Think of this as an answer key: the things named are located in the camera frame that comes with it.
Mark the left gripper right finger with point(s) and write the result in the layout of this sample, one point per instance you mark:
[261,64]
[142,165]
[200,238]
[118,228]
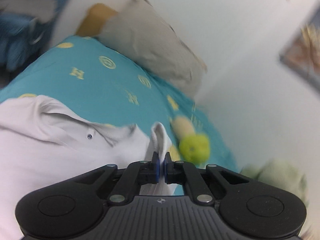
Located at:
[190,178]

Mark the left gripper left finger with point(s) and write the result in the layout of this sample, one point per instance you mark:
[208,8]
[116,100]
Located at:
[133,178]

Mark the white polo shirt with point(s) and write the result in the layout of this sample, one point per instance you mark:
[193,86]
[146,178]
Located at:
[43,142]

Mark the blue folding chair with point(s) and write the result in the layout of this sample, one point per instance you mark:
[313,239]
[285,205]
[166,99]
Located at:
[26,28]

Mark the green plush toy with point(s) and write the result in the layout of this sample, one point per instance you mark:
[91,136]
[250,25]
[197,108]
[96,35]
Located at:
[192,146]

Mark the pale green fleece blanket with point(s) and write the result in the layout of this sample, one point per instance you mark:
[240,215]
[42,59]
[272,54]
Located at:
[281,174]

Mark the teal patterned bed sheet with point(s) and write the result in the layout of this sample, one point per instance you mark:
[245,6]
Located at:
[101,85]

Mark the grey pillow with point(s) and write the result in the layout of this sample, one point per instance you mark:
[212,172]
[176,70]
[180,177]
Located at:
[139,33]

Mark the framed picture on wall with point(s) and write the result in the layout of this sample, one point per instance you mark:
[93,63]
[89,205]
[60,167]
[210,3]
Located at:
[301,53]

